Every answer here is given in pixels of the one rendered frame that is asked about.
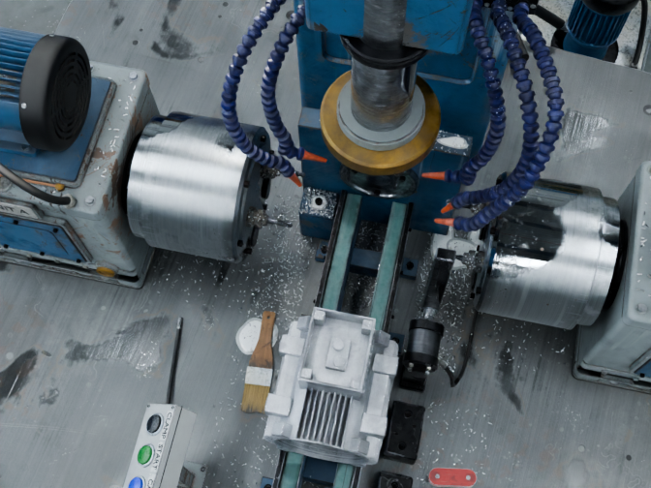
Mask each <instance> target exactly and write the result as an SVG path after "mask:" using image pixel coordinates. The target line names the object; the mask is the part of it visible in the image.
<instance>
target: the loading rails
mask: <svg viewBox="0 0 651 488"><path fill-rule="evenodd" d="M361 204H362V196H360V195H355V194H349V193H348V194H347V190H343V189H342V190H341V194H340V198H339V202H338V206H337V210H336V214H335V213H334V215H333V217H335V219H334V223H333V227H332V232H331V236H330V239H329V242H325V241H321V240H319V242H318V246H317V250H316V254H315V260H316V261H321V262H324V263H325V264H324V268H323V272H322V276H321V281H320V284H319V288H318V293H317V297H316V299H314V301H313V303H315V305H314V307H319V308H324V309H329V310H333V311H338V312H341V308H342V304H343V299H344V295H345V290H346V286H347V282H348V278H349V273H350V272H352V273H356V274H361V275H366V276H371V277H377V279H376V284H375V288H374V293H373V297H372V302H371V307H370V312H369V317H368V318H372V319H376V324H375V329H376V330H383V331H385V332H386V333H388V334H389V335H390V340H391V341H395V342H396V343H397V345H398V347H399V351H398V355H402V351H403V346H404V341H405V335H404V334H400V333H395V332H390V331H389V328H390V322H391V319H393V320H394V315H393V314H392V312H393V307H394V302H395V297H396V293H397V288H398V283H399V278H405V279H410V280H415V279H416V278H417V275H418V270H419V259H411V258H405V257H404V254H405V249H406V244H407V239H408V234H409V231H411V230H412V229H411V228H410V224H411V218H412V213H413V207H414V203H413V202H409V204H406V203H400V202H395V201H393V202H392V206H391V209H390V214H389V219H388V224H387V232H386V237H385V242H384V247H383V251H382V252H376V251H371V250H366V249H361V248H356V242H357V234H358V230H359V225H360V221H361ZM407 206H408V209H407ZM406 212H407V214H406ZM405 218H406V219H405ZM361 469H362V467H356V466H353V465H350V464H345V463H338V462H332V461H327V460H322V459H318V458H314V457H309V456H306V455H302V454H299V453H295V452H290V451H284V450H282V449H281V450H280V454H279V458H278V463H277V467H276V471H275V475H274V478H269V477H265V476H263V477H262V480H261V484H260V488H301V487H302V483H303V480H304V481H308V482H313V483H317V484H322V485H325V486H330V487H333V488H358V484H359V479H360V474H361Z"/></svg>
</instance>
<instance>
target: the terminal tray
mask: <svg viewBox="0 0 651 488"><path fill-rule="evenodd" d="M318 313H322V314H323V315H322V316H321V317H320V318H319V317H318V316H317V314H318ZM367 321H368V322H369V323H370V325H369V326H368V327H366V326H365V325H364V324H365V323H366V322H367ZM375 324H376V319H372V318H368V317H363V316H358V315H353V314H348V313H343V312H338V311H333V310H329V309H324V308H319V307H314V309H313V313H312V318H311V321H310V326H309V330H308V334H307V339H306V343H305V347H304V352H303V356H302V359H301V364H300V368H299V373H298V377H297V381H298V385H299V388H300V389H306V387H308V389H310V390H312V388H314V390H318V389H319V390H320V391H323V390H324V391H325V392H329V391H330V393H333V394H334V392H336V394H337V395H340V394H342V396H345V397H346V395H347V397H348V398H351V397H352V396H353V399H355V400H357V401H360V398H363V394H364V390H365V383H366V381H367V375H368V369H369V366H370V360H371V354H372V351H373V346H374V340H375V336H376V329H375ZM305 371H308V372H309V375H308V376H304V372H305ZM353 381H357V386H354V385H353Z"/></svg>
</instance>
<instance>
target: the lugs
mask: <svg viewBox="0 0 651 488"><path fill-rule="evenodd" d="M311 318H312V317H310V316H304V317H299V318H298V322H297V326H296V329H298V330H300V331H302V332H308V330H309V326H310V321H311ZM389 339H390V335H389V334H388V333H386V332H385V331H383V330H376V336H375V340H374V345H375V346H377V347H379V348H387V347H388V344H389ZM292 428H293V425H291V424H289V423H286V422H274V425H273V429H272V433H271V435H272V436H274V437H277V438H280V439H289V438H290V436H291V432H292ZM369 445H370V442H368V441H366V440H363V439H361V438H351V443H350V448H349V451H350V452H353V453H354V454H357V455H368V450H369ZM350 465H353V466H356V467H365V466H366V464H350Z"/></svg>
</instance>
